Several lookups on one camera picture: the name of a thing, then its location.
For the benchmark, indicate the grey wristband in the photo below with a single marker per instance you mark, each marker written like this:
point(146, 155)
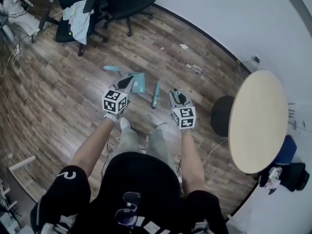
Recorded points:
point(111, 117)

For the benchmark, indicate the person's left shoe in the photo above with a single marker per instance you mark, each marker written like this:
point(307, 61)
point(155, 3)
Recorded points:
point(125, 123)

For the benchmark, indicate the clear plastic bottle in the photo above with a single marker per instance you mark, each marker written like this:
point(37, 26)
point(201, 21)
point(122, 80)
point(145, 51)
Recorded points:
point(194, 67)

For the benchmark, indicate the white table frame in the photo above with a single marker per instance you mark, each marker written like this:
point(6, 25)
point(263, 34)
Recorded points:
point(20, 163)

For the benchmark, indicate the person's right forearm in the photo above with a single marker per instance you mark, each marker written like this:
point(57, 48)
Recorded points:
point(193, 160)

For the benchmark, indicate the teal broom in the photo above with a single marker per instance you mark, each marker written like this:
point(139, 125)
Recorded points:
point(156, 94)

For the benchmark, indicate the person's grey trousers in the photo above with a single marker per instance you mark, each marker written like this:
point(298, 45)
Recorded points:
point(158, 145)

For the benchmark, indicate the light blue cloth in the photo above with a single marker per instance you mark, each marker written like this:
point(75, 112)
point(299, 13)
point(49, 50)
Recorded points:
point(79, 23)

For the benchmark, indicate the round wooden table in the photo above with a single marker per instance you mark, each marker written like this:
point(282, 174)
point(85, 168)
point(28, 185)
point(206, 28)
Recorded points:
point(258, 121)

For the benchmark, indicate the white power strip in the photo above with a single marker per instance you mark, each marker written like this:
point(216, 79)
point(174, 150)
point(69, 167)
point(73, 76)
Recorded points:
point(17, 50)

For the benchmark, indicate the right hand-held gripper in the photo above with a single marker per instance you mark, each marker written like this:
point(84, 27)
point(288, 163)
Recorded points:
point(184, 117)

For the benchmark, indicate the black wall adapter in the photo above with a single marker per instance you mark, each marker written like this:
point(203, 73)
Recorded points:
point(256, 58)

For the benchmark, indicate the person's shoe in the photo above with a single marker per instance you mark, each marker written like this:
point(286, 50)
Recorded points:
point(162, 125)
point(125, 123)

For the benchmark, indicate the black round table base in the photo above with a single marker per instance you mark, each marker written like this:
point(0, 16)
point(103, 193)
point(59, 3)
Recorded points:
point(220, 116)

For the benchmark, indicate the white patterned cloth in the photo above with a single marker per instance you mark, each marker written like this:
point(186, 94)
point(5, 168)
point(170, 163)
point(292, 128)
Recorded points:
point(274, 178)

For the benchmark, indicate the person's black t-shirt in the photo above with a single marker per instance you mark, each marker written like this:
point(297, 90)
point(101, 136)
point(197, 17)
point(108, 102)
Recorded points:
point(136, 194)

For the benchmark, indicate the blue chair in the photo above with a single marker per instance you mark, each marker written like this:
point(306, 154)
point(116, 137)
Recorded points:
point(285, 151)

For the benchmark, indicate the eyeglasses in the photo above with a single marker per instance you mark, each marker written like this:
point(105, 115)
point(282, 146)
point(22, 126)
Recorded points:
point(128, 211)

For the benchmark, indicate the white paper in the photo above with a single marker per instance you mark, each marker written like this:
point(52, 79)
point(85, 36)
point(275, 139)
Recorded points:
point(184, 46)

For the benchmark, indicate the teal dustpan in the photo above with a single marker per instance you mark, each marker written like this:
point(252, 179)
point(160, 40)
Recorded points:
point(139, 83)

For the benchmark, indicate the black office chair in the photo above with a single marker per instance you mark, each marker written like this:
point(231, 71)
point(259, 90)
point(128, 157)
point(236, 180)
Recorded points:
point(129, 1)
point(64, 34)

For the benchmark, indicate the black bag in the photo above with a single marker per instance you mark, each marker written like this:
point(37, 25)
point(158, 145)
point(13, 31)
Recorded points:
point(295, 177)

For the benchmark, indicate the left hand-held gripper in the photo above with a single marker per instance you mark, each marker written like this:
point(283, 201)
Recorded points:
point(114, 102)

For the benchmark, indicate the person's left forearm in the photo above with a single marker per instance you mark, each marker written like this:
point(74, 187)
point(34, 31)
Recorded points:
point(95, 145)

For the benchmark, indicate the person's right shoe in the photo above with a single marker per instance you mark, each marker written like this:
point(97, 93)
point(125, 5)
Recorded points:
point(162, 125)

